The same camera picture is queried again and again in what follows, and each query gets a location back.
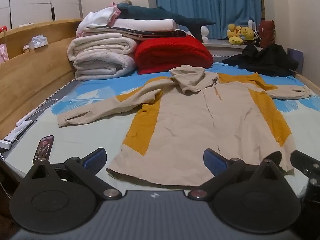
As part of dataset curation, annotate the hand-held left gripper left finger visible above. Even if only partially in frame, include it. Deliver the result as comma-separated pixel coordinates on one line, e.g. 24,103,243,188
24,148,123,201

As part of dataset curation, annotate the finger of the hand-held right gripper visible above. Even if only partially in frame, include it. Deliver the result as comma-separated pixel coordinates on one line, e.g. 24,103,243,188
290,150,320,178

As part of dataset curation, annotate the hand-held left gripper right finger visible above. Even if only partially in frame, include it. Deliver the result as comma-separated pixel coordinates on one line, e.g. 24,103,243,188
188,148,293,202

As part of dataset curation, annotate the beige and yellow hooded jacket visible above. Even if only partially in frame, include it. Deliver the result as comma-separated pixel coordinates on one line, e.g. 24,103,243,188
57,64,313,187

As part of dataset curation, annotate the black clothes pile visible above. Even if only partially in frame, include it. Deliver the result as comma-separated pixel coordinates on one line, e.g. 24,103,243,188
222,43,299,77

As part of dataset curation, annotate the smartphone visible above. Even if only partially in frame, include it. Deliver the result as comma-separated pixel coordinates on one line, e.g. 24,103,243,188
33,135,55,162

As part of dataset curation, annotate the black and white remote control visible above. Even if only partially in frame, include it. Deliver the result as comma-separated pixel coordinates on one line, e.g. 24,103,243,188
5,121,35,142

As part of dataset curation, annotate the folded white quilt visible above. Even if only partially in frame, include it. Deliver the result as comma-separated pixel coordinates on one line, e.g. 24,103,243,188
67,33,137,81

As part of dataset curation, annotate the wooden headboard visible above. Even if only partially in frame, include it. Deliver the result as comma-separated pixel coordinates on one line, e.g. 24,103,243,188
0,18,83,141

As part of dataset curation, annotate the purple box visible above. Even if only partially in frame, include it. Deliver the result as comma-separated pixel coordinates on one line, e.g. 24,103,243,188
287,48,304,74

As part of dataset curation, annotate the grey window ledge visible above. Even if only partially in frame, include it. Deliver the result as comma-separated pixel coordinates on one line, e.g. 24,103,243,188
203,38,252,56

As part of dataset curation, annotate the folded red blanket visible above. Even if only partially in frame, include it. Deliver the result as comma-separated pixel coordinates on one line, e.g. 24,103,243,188
134,35,214,75

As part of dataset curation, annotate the white plush toy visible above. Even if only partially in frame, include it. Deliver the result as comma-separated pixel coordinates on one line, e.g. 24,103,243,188
200,26,210,43

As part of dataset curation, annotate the yellow plush toy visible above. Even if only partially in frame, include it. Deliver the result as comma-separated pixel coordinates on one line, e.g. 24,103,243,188
239,26,256,41
227,23,244,46

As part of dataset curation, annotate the tissue pack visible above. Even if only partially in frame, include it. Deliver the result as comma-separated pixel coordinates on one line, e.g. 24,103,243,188
29,34,48,49

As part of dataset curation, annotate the dark patterned folded blanket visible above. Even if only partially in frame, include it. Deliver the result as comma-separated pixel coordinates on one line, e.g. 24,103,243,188
82,28,188,41

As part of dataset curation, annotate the pink card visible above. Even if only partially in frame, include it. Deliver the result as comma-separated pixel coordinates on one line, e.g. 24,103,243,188
0,43,10,63

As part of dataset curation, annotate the white cloth with pink trim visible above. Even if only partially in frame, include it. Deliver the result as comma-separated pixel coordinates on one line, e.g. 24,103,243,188
76,2,121,37

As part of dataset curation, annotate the folded white sheet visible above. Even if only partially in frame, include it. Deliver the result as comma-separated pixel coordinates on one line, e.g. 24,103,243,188
110,18,176,32

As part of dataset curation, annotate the dark blue shark plush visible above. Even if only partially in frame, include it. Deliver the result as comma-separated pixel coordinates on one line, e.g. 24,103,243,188
116,2,217,42

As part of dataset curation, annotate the blue curtain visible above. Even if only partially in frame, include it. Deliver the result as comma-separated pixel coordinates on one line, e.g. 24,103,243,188
153,0,263,40

